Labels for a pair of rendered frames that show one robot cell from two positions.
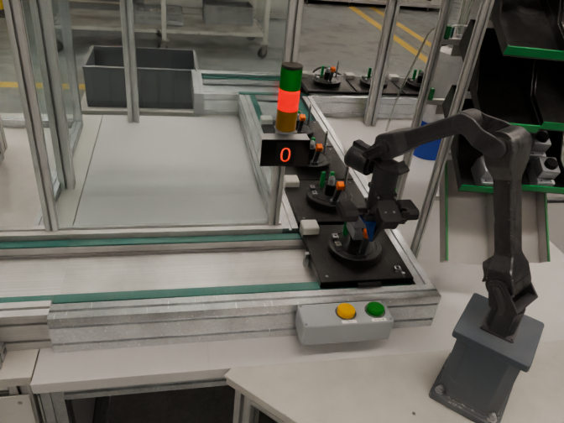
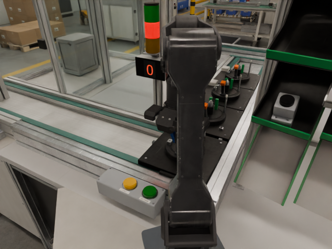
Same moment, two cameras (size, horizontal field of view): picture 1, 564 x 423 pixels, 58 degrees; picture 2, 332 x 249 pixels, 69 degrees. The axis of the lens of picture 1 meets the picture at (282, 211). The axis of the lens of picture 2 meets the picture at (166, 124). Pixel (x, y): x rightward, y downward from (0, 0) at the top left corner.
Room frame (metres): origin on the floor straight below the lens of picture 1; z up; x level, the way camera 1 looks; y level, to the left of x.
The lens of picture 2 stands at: (0.55, -0.59, 1.51)
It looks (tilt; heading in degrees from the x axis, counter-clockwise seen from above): 33 degrees down; 42
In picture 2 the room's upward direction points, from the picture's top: straight up
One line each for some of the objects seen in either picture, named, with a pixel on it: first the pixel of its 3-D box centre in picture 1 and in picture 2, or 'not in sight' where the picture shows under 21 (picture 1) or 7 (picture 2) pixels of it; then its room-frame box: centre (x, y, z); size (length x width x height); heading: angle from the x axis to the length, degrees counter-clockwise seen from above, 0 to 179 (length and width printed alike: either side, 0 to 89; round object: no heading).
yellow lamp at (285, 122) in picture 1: (286, 118); (152, 44); (1.15, 0.01, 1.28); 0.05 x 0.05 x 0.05
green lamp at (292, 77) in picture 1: (290, 77); (151, 13); (1.15, 0.01, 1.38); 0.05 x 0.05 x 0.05
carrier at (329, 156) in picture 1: (311, 150); (226, 86); (1.57, -0.08, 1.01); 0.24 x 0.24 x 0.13; 14
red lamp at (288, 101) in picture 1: (288, 98); (152, 29); (1.15, 0.01, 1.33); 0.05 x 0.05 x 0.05
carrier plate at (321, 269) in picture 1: (352, 253); (185, 152); (1.08, -0.20, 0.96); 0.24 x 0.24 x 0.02; 14
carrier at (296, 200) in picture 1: (330, 186); (210, 108); (1.33, -0.14, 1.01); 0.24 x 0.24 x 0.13; 14
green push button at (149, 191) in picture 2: (374, 310); (149, 192); (0.87, -0.24, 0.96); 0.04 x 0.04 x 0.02
